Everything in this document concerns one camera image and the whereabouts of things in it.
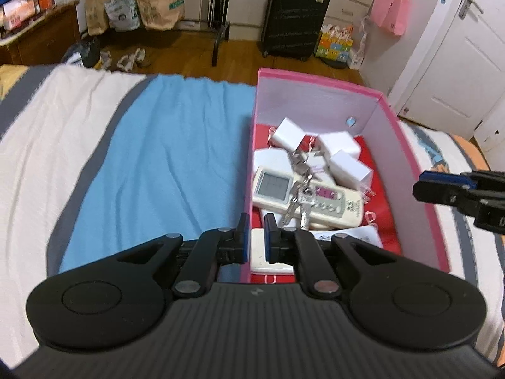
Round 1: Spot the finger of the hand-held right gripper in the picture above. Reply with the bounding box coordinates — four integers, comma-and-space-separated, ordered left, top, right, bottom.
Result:
420, 170, 505, 191
412, 181, 505, 232

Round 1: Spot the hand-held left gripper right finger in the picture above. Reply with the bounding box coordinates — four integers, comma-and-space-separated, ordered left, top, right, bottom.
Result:
264, 213, 397, 300

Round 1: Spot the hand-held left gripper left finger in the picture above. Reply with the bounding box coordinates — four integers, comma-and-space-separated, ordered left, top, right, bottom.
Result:
116, 212, 251, 298

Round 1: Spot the plain white remote control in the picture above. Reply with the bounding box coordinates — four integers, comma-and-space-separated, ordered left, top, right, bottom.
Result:
250, 227, 384, 276

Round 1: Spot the pink cardboard box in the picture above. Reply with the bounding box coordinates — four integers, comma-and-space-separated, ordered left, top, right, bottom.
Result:
240, 68, 450, 284

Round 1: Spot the metal key bunch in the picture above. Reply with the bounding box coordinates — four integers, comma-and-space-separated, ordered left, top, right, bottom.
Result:
282, 148, 316, 230

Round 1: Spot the cream remote control with display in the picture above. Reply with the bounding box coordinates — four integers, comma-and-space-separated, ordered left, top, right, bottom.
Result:
252, 166, 364, 227

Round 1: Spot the white remote control red label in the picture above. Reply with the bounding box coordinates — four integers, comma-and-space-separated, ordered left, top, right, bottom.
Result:
252, 149, 300, 172

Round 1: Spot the large white power adapter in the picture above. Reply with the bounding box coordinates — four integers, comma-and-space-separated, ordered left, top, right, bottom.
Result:
329, 152, 373, 188

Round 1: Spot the red glasses-print case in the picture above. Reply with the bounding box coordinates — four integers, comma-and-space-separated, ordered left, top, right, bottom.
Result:
248, 122, 403, 284

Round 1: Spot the white door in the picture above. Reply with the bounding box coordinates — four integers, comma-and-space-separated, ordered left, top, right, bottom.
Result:
396, 0, 505, 139

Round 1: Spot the colourful printed box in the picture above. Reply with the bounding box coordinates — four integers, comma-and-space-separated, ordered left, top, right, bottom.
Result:
314, 24, 353, 69

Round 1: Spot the black clothes rack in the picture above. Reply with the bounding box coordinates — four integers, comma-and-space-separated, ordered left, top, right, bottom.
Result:
207, 0, 231, 67

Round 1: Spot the black suitcase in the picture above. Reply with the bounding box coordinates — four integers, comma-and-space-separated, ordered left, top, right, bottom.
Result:
260, 0, 331, 62

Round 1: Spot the dark bag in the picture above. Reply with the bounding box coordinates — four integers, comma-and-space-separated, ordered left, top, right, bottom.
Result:
59, 37, 101, 68

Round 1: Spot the brown paper bag green stripe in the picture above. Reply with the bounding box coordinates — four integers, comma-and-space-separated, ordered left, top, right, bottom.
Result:
134, 0, 185, 31

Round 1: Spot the white printed plastic bag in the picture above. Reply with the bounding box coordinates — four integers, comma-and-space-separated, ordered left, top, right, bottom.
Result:
104, 0, 142, 32

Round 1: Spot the slim brown paper bag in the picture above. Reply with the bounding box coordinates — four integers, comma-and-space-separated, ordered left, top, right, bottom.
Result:
85, 0, 113, 35

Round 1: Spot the wooden nightstand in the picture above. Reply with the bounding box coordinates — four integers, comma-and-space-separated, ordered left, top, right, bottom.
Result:
0, 2, 81, 66

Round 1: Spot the tissue box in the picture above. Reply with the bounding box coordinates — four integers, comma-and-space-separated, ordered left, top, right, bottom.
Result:
2, 0, 37, 30

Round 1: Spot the metal door handle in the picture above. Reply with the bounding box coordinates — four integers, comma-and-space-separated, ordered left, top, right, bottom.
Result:
458, 0, 484, 18

